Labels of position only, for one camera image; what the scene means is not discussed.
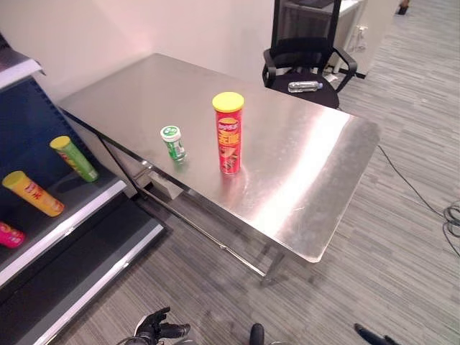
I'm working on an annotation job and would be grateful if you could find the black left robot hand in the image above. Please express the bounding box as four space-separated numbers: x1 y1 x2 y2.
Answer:
133 306 192 342

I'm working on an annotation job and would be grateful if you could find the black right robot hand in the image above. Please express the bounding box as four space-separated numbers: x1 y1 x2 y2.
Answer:
354 323 402 345

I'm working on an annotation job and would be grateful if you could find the black robot body part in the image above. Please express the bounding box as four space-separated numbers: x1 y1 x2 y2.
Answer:
249 323 265 345

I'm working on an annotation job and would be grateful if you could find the blue store shelf unit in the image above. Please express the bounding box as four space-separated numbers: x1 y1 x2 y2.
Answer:
0 32 168 345

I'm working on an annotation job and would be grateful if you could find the pink chip can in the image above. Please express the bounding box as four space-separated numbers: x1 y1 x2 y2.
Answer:
0 221 27 249

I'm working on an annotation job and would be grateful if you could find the small green gum bottle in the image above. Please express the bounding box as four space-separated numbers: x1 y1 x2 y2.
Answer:
160 125 188 162

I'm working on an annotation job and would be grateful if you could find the green chip can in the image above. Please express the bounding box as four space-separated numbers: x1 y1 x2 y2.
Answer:
49 135 99 183

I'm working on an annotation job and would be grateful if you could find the stainless steel table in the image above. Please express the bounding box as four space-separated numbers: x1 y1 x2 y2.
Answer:
57 52 382 288

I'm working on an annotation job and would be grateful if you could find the red chip can yellow lid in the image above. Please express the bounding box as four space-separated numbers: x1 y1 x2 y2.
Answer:
211 91 246 176

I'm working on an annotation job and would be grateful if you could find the clear plastic water bottle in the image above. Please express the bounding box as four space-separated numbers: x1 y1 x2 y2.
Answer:
287 80 323 93

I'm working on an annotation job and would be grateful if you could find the black mesh office chair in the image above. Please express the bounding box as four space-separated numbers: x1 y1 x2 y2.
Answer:
262 0 359 110

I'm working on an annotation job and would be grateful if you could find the white desk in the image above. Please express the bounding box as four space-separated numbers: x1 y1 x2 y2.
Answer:
323 0 396 78

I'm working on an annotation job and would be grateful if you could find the black floor cable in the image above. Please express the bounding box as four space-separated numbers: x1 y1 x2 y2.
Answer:
377 145 460 258

